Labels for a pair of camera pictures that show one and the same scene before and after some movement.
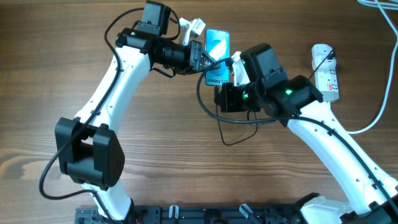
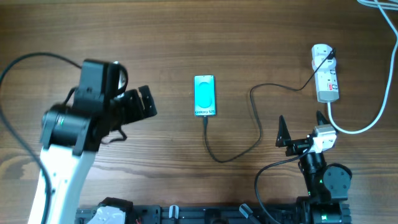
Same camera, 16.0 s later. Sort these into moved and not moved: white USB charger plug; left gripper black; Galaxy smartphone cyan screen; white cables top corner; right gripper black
Moved: Galaxy smartphone cyan screen; right gripper black; left gripper black
Not moved: white USB charger plug; white cables top corner
